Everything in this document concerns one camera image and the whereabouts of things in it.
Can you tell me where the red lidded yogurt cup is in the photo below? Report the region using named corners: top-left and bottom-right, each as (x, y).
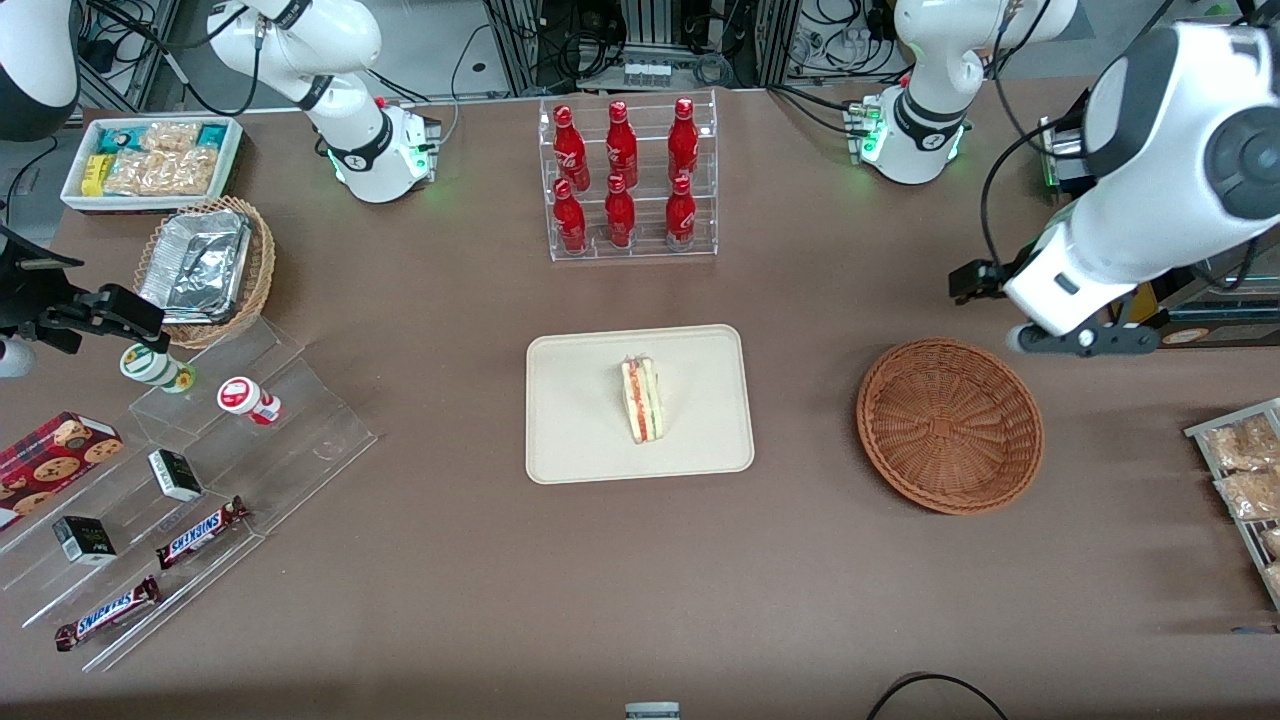
top-left (217, 376), bottom-right (283, 426)

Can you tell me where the silver foil packet stack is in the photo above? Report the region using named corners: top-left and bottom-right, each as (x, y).
top-left (138, 208), bottom-right (253, 326)

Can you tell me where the brown wicker basket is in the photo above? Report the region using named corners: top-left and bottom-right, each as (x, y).
top-left (856, 337), bottom-right (1046, 516)

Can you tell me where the red tartan cookie box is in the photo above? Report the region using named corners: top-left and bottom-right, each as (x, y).
top-left (0, 411), bottom-right (125, 531)

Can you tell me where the red cola bottle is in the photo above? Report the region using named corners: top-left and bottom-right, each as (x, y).
top-left (604, 174), bottom-right (637, 249)
top-left (665, 175), bottom-right (698, 249)
top-left (668, 97), bottom-right (700, 183)
top-left (553, 178), bottom-right (588, 253)
top-left (606, 100), bottom-right (639, 188)
top-left (553, 104), bottom-right (589, 191)

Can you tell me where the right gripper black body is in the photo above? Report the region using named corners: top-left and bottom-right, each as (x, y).
top-left (0, 225), bottom-right (96, 341)

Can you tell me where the small black carton box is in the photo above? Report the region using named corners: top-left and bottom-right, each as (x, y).
top-left (52, 516), bottom-right (117, 566)
top-left (148, 449), bottom-right (204, 502)

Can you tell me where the large clear snack bag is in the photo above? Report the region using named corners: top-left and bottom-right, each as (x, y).
top-left (105, 148), bottom-right (221, 197)

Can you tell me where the triangular sandwich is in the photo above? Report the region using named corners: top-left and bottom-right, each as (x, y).
top-left (619, 354), bottom-right (664, 446)

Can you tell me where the clear bag of crackers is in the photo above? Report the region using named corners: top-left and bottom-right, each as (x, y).
top-left (1203, 415), bottom-right (1280, 471)
top-left (1215, 468), bottom-right (1280, 522)

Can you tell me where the silver metal box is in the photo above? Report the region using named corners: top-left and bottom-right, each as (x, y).
top-left (1038, 115), bottom-right (1093, 191)

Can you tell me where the black floor cable loop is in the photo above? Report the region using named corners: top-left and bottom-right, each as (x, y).
top-left (865, 672), bottom-right (1011, 720)

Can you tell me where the tray of packaged pastries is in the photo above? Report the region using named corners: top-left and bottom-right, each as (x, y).
top-left (1185, 398), bottom-right (1280, 611)

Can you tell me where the light wicker basket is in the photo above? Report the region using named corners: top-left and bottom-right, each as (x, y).
top-left (133, 195), bottom-right (277, 351)

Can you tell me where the green sunflower yogurt cup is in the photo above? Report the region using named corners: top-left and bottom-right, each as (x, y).
top-left (120, 342), bottom-right (196, 393)

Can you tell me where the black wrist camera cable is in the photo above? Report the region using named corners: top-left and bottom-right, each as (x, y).
top-left (979, 95), bottom-right (1091, 271)

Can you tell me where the cream plastic tray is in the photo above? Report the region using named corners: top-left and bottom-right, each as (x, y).
top-left (525, 323), bottom-right (756, 486)

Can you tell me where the clear acrylic bottle rack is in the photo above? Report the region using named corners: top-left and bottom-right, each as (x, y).
top-left (538, 88), bottom-right (719, 263)

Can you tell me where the black glass display case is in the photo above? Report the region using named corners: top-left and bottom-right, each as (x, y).
top-left (1105, 240), bottom-right (1280, 351)

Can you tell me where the Snickers chocolate bar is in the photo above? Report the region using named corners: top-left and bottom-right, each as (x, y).
top-left (155, 496), bottom-right (251, 571)
top-left (55, 575), bottom-right (162, 652)

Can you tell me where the white rectangular snack bin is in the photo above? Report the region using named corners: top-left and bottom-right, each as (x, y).
top-left (60, 115), bottom-right (244, 214)

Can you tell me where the clear acrylic stepped shelf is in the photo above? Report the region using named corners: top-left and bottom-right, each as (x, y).
top-left (0, 315), bottom-right (379, 673)

